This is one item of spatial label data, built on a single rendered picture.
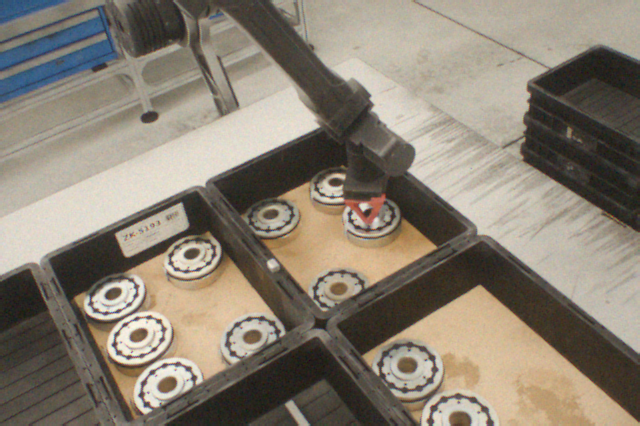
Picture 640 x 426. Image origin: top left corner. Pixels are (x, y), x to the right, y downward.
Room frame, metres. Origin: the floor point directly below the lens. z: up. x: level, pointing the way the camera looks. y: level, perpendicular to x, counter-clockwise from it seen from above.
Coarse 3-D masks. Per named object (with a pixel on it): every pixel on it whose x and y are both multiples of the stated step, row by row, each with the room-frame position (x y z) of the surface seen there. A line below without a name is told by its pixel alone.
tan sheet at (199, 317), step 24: (144, 264) 0.91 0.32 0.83; (168, 288) 0.84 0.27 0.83; (216, 288) 0.82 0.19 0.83; (240, 288) 0.81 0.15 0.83; (168, 312) 0.78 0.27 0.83; (192, 312) 0.78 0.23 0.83; (216, 312) 0.77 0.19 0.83; (240, 312) 0.76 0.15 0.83; (264, 312) 0.75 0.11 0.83; (96, 336) 0.76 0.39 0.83; (192, 336) 0.73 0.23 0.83; (216, 336) 0.72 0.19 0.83; (192, 360) 0.68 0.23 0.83; (216, 360) 0.67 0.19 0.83; (120, 384) 0.66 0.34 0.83
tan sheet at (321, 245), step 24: (288, 192) 1.04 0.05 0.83; (312, 216) 0.96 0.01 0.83; (336, 216) 0.95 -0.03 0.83; (312, 240) 0.90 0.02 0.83; (336, 240) 0.89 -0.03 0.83; (408, 240) 0.87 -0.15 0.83; (288, 264) 0.85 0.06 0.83; (312, 264) 0.84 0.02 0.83; (336, 264) 0.83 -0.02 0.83; (360, 264) 0.83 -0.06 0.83; (384, 264) 0.82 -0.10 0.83
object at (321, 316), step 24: (288, 144) 1.06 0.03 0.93; (240, 168) 1.01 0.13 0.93; (216, 192) 0.95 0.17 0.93; (432, 192) 0.87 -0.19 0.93; (240, 216) 0.88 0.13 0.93; (456, 216) 0.80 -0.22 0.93; (456, 240) 0.75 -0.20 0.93; (408, 264) 0.72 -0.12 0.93; (312, 312) 0.65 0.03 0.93; (336, 312) 0.65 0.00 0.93
